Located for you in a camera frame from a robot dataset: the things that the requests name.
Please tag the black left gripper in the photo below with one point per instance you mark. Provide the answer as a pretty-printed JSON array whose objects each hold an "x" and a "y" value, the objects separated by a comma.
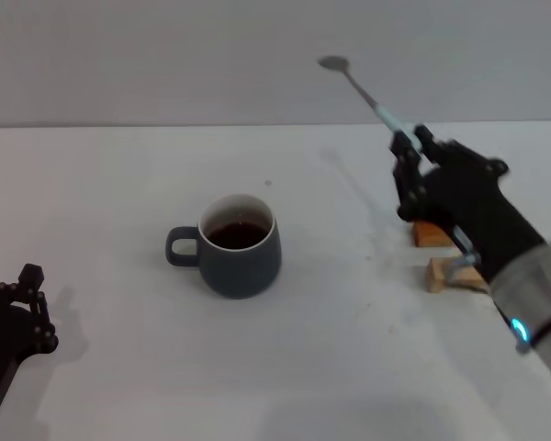
[{"x": 2, "y": 335}]

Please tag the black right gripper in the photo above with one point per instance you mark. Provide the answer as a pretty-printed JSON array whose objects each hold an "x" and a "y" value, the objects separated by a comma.
[{"x": 477, "y": 211}]

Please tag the dark grey ceramic mug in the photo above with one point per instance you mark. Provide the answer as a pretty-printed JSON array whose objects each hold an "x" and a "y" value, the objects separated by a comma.
[{"x": 239, "y": 271}]

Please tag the orange stained wooden block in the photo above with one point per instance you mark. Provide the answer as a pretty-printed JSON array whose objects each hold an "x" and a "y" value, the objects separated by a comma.
[{"x": 429, "y": 236}]

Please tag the light wooden block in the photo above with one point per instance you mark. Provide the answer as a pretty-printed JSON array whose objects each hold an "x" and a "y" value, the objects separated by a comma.
[{"x": 436, "y": 275}]

